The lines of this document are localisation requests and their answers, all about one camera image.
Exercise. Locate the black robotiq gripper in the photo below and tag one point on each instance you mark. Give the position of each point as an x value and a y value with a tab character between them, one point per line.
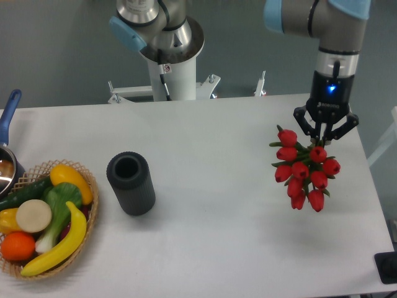
328	104

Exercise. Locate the red tulip bouquet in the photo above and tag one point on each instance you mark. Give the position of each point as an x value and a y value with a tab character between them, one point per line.
305	171

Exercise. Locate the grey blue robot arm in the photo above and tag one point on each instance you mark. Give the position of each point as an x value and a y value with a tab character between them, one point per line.
338	25

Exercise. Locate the dark grey ribbed vase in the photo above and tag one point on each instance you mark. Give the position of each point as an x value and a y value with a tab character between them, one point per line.
129	176

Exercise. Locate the right table clamp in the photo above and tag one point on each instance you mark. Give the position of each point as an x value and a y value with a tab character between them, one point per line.
260	91

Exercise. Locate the table clamp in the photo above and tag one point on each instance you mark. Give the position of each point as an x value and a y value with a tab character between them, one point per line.
121	95
260	91
206	89

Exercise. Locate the middle table clamp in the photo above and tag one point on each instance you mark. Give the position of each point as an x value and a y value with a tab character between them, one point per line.
206	89

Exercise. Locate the black device at edge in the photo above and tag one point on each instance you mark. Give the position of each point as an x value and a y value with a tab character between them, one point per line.
386	266

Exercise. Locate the left table clamp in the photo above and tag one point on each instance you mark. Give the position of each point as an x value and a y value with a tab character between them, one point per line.
121	95

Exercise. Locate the red fruit in basket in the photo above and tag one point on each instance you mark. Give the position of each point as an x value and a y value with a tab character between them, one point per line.
85	209

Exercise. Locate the yellow banana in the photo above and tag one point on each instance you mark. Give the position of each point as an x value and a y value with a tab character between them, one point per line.
63	249

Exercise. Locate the yellow lemon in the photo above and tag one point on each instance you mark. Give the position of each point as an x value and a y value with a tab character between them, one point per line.
62	173

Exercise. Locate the green bok choy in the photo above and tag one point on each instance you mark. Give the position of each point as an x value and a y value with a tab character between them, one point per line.
57	198

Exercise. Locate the woven wicker basket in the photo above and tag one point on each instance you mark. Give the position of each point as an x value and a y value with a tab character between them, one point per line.
34	174

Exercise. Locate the green cucumber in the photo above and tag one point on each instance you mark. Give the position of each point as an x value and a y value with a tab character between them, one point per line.
33	190

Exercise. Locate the beige round disc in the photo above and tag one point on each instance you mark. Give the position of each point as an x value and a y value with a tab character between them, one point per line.
33	216

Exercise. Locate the orange fruit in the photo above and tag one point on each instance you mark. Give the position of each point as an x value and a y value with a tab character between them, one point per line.
18	246

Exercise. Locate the yellow bell pepper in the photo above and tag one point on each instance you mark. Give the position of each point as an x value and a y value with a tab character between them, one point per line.
8	221

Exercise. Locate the white frame at right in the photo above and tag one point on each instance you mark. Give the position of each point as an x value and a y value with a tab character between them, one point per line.
384	142

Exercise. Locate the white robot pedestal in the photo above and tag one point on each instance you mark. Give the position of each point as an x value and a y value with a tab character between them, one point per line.
171	58

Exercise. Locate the blue handled saucepan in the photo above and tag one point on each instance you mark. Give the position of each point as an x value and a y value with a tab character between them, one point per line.
11	169

